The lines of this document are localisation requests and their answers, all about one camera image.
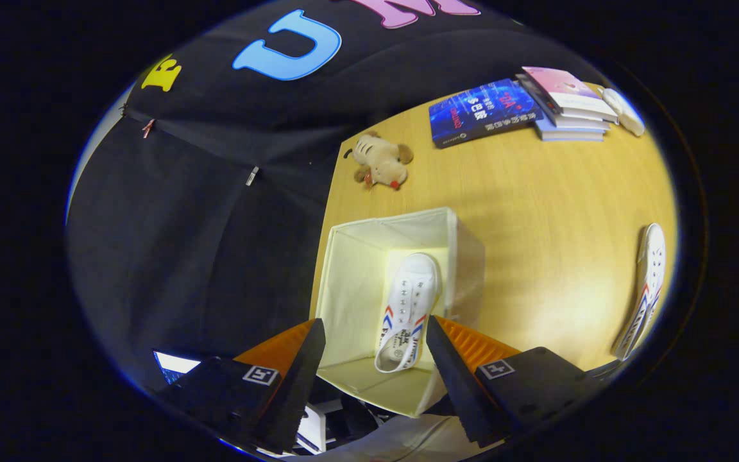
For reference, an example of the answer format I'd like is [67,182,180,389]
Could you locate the computer monitor screen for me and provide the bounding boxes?
[153,350,202,386]

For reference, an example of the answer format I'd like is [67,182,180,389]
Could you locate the dark blue book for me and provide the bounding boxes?
[429,78,545,150]

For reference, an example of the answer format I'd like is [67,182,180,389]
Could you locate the white canvas shoe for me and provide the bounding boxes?
[374,252,442,373]
[612,223,667,361]

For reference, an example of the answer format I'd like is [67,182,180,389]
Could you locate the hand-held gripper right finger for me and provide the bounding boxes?
[426,315,607,449]

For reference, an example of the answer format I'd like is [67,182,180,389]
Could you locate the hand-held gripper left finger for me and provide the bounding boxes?
[155,318,327,455]

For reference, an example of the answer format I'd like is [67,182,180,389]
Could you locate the tan plush dog toy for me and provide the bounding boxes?
[352,132,414,191]

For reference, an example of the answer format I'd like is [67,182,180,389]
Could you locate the light blue book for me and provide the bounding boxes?
[533,115,606,142]

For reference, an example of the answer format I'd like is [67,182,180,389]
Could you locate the beige fabric storage box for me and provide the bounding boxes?
[309,207,486,419]

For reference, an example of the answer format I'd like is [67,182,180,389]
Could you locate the pink cover book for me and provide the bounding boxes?
[522,66,619,124]

